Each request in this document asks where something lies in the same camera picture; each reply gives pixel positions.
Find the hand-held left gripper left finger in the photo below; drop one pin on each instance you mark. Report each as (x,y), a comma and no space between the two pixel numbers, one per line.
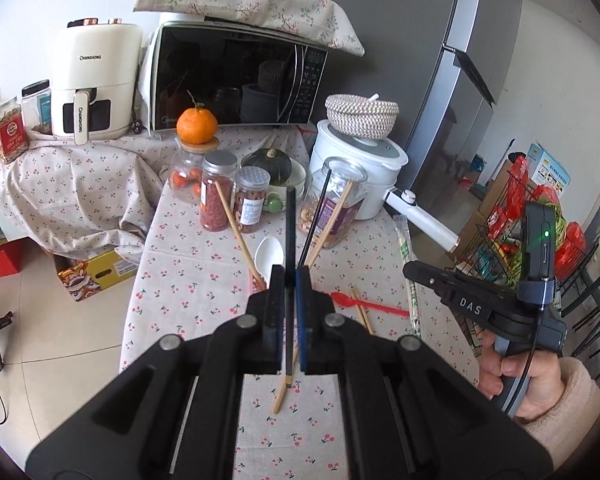
(279,320)

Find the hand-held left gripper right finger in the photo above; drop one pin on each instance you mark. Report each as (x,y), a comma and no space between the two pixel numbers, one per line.
(303,320)

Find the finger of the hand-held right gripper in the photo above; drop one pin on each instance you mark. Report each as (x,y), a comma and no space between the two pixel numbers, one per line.
(427,277)

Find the pink utensil holder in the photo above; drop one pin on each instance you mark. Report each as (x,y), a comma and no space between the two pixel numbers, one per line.
(256,286)

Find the white plastic spoon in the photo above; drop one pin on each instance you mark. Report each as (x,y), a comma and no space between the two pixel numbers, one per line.
(269,257)

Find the black chopstick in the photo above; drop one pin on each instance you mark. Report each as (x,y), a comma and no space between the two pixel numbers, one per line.
(290,240)
(315,217)

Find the wooden chopstick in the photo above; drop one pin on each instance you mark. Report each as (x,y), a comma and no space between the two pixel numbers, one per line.
(332,220)
(366,315)
(359,309)
(235,227)
(280,395)

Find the person's right forearm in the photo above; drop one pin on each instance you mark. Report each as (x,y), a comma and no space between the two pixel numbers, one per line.
(570,410)

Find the person's right hand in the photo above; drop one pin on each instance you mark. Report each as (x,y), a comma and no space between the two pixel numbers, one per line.
(490,372)

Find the paper-wrapped chopsticks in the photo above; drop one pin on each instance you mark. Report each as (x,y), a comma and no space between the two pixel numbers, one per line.
(405,255)

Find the red plastic spoon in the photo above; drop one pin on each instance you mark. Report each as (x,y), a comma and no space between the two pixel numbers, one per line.
(375,306)

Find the black metal chair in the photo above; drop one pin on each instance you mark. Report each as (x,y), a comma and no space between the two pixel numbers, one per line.
(597,285)

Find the red plastic bag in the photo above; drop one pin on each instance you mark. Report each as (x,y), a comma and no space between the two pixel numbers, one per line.
(545,195)
(517,177)
(575,245)

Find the brown cardboard box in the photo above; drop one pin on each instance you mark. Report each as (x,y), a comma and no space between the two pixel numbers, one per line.
(487,200)

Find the green leafy vegetables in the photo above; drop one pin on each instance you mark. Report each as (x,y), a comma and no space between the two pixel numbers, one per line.
(560,225)

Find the cherry print tablecloth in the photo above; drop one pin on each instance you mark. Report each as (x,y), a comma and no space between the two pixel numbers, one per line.
(190,270)
(70,195)

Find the clear jar with purple label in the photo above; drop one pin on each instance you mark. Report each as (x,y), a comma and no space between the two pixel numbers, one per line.
(340,210)

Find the jar of nuts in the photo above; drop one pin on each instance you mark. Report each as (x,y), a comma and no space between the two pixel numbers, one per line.
(250,205)

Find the white and green bowl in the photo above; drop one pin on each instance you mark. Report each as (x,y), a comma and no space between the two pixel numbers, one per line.
(277,200)

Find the white electric cooking pot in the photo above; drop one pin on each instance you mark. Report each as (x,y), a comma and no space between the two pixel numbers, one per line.
(375,160)

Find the jar of red berries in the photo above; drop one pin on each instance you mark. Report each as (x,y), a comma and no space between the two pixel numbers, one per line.
(216,195)

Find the blue and white box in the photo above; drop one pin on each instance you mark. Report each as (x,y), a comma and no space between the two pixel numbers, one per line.
(547,165)

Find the dark green pumpkin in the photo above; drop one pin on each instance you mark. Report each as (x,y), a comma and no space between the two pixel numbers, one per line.
(270,165)

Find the glass jar with wooden lid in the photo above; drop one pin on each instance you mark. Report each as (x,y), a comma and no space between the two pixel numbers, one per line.
(185,177)

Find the yellow printed cardboard box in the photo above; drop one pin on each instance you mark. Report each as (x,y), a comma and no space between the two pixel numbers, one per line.
(95,272)

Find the grey refrigerator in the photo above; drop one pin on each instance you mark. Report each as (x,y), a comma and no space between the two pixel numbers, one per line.
(405,70)

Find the orange mandarin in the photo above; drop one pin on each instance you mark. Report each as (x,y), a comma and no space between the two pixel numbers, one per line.
(196,126)

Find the black microwave oven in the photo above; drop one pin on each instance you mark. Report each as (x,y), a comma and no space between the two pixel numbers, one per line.
(230,80)

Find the red box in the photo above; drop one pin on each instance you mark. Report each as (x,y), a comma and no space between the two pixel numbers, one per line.
(0,262)

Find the cream air fryer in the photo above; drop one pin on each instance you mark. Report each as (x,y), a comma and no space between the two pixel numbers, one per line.
(92,70)

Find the floral cloth cover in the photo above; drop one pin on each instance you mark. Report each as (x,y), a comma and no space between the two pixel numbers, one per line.
(250,0)

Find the clear container with black lid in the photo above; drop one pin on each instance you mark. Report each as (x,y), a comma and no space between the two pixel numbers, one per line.
(35,105)

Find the jar with red label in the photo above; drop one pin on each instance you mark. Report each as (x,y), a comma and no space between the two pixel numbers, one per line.
(11,132)

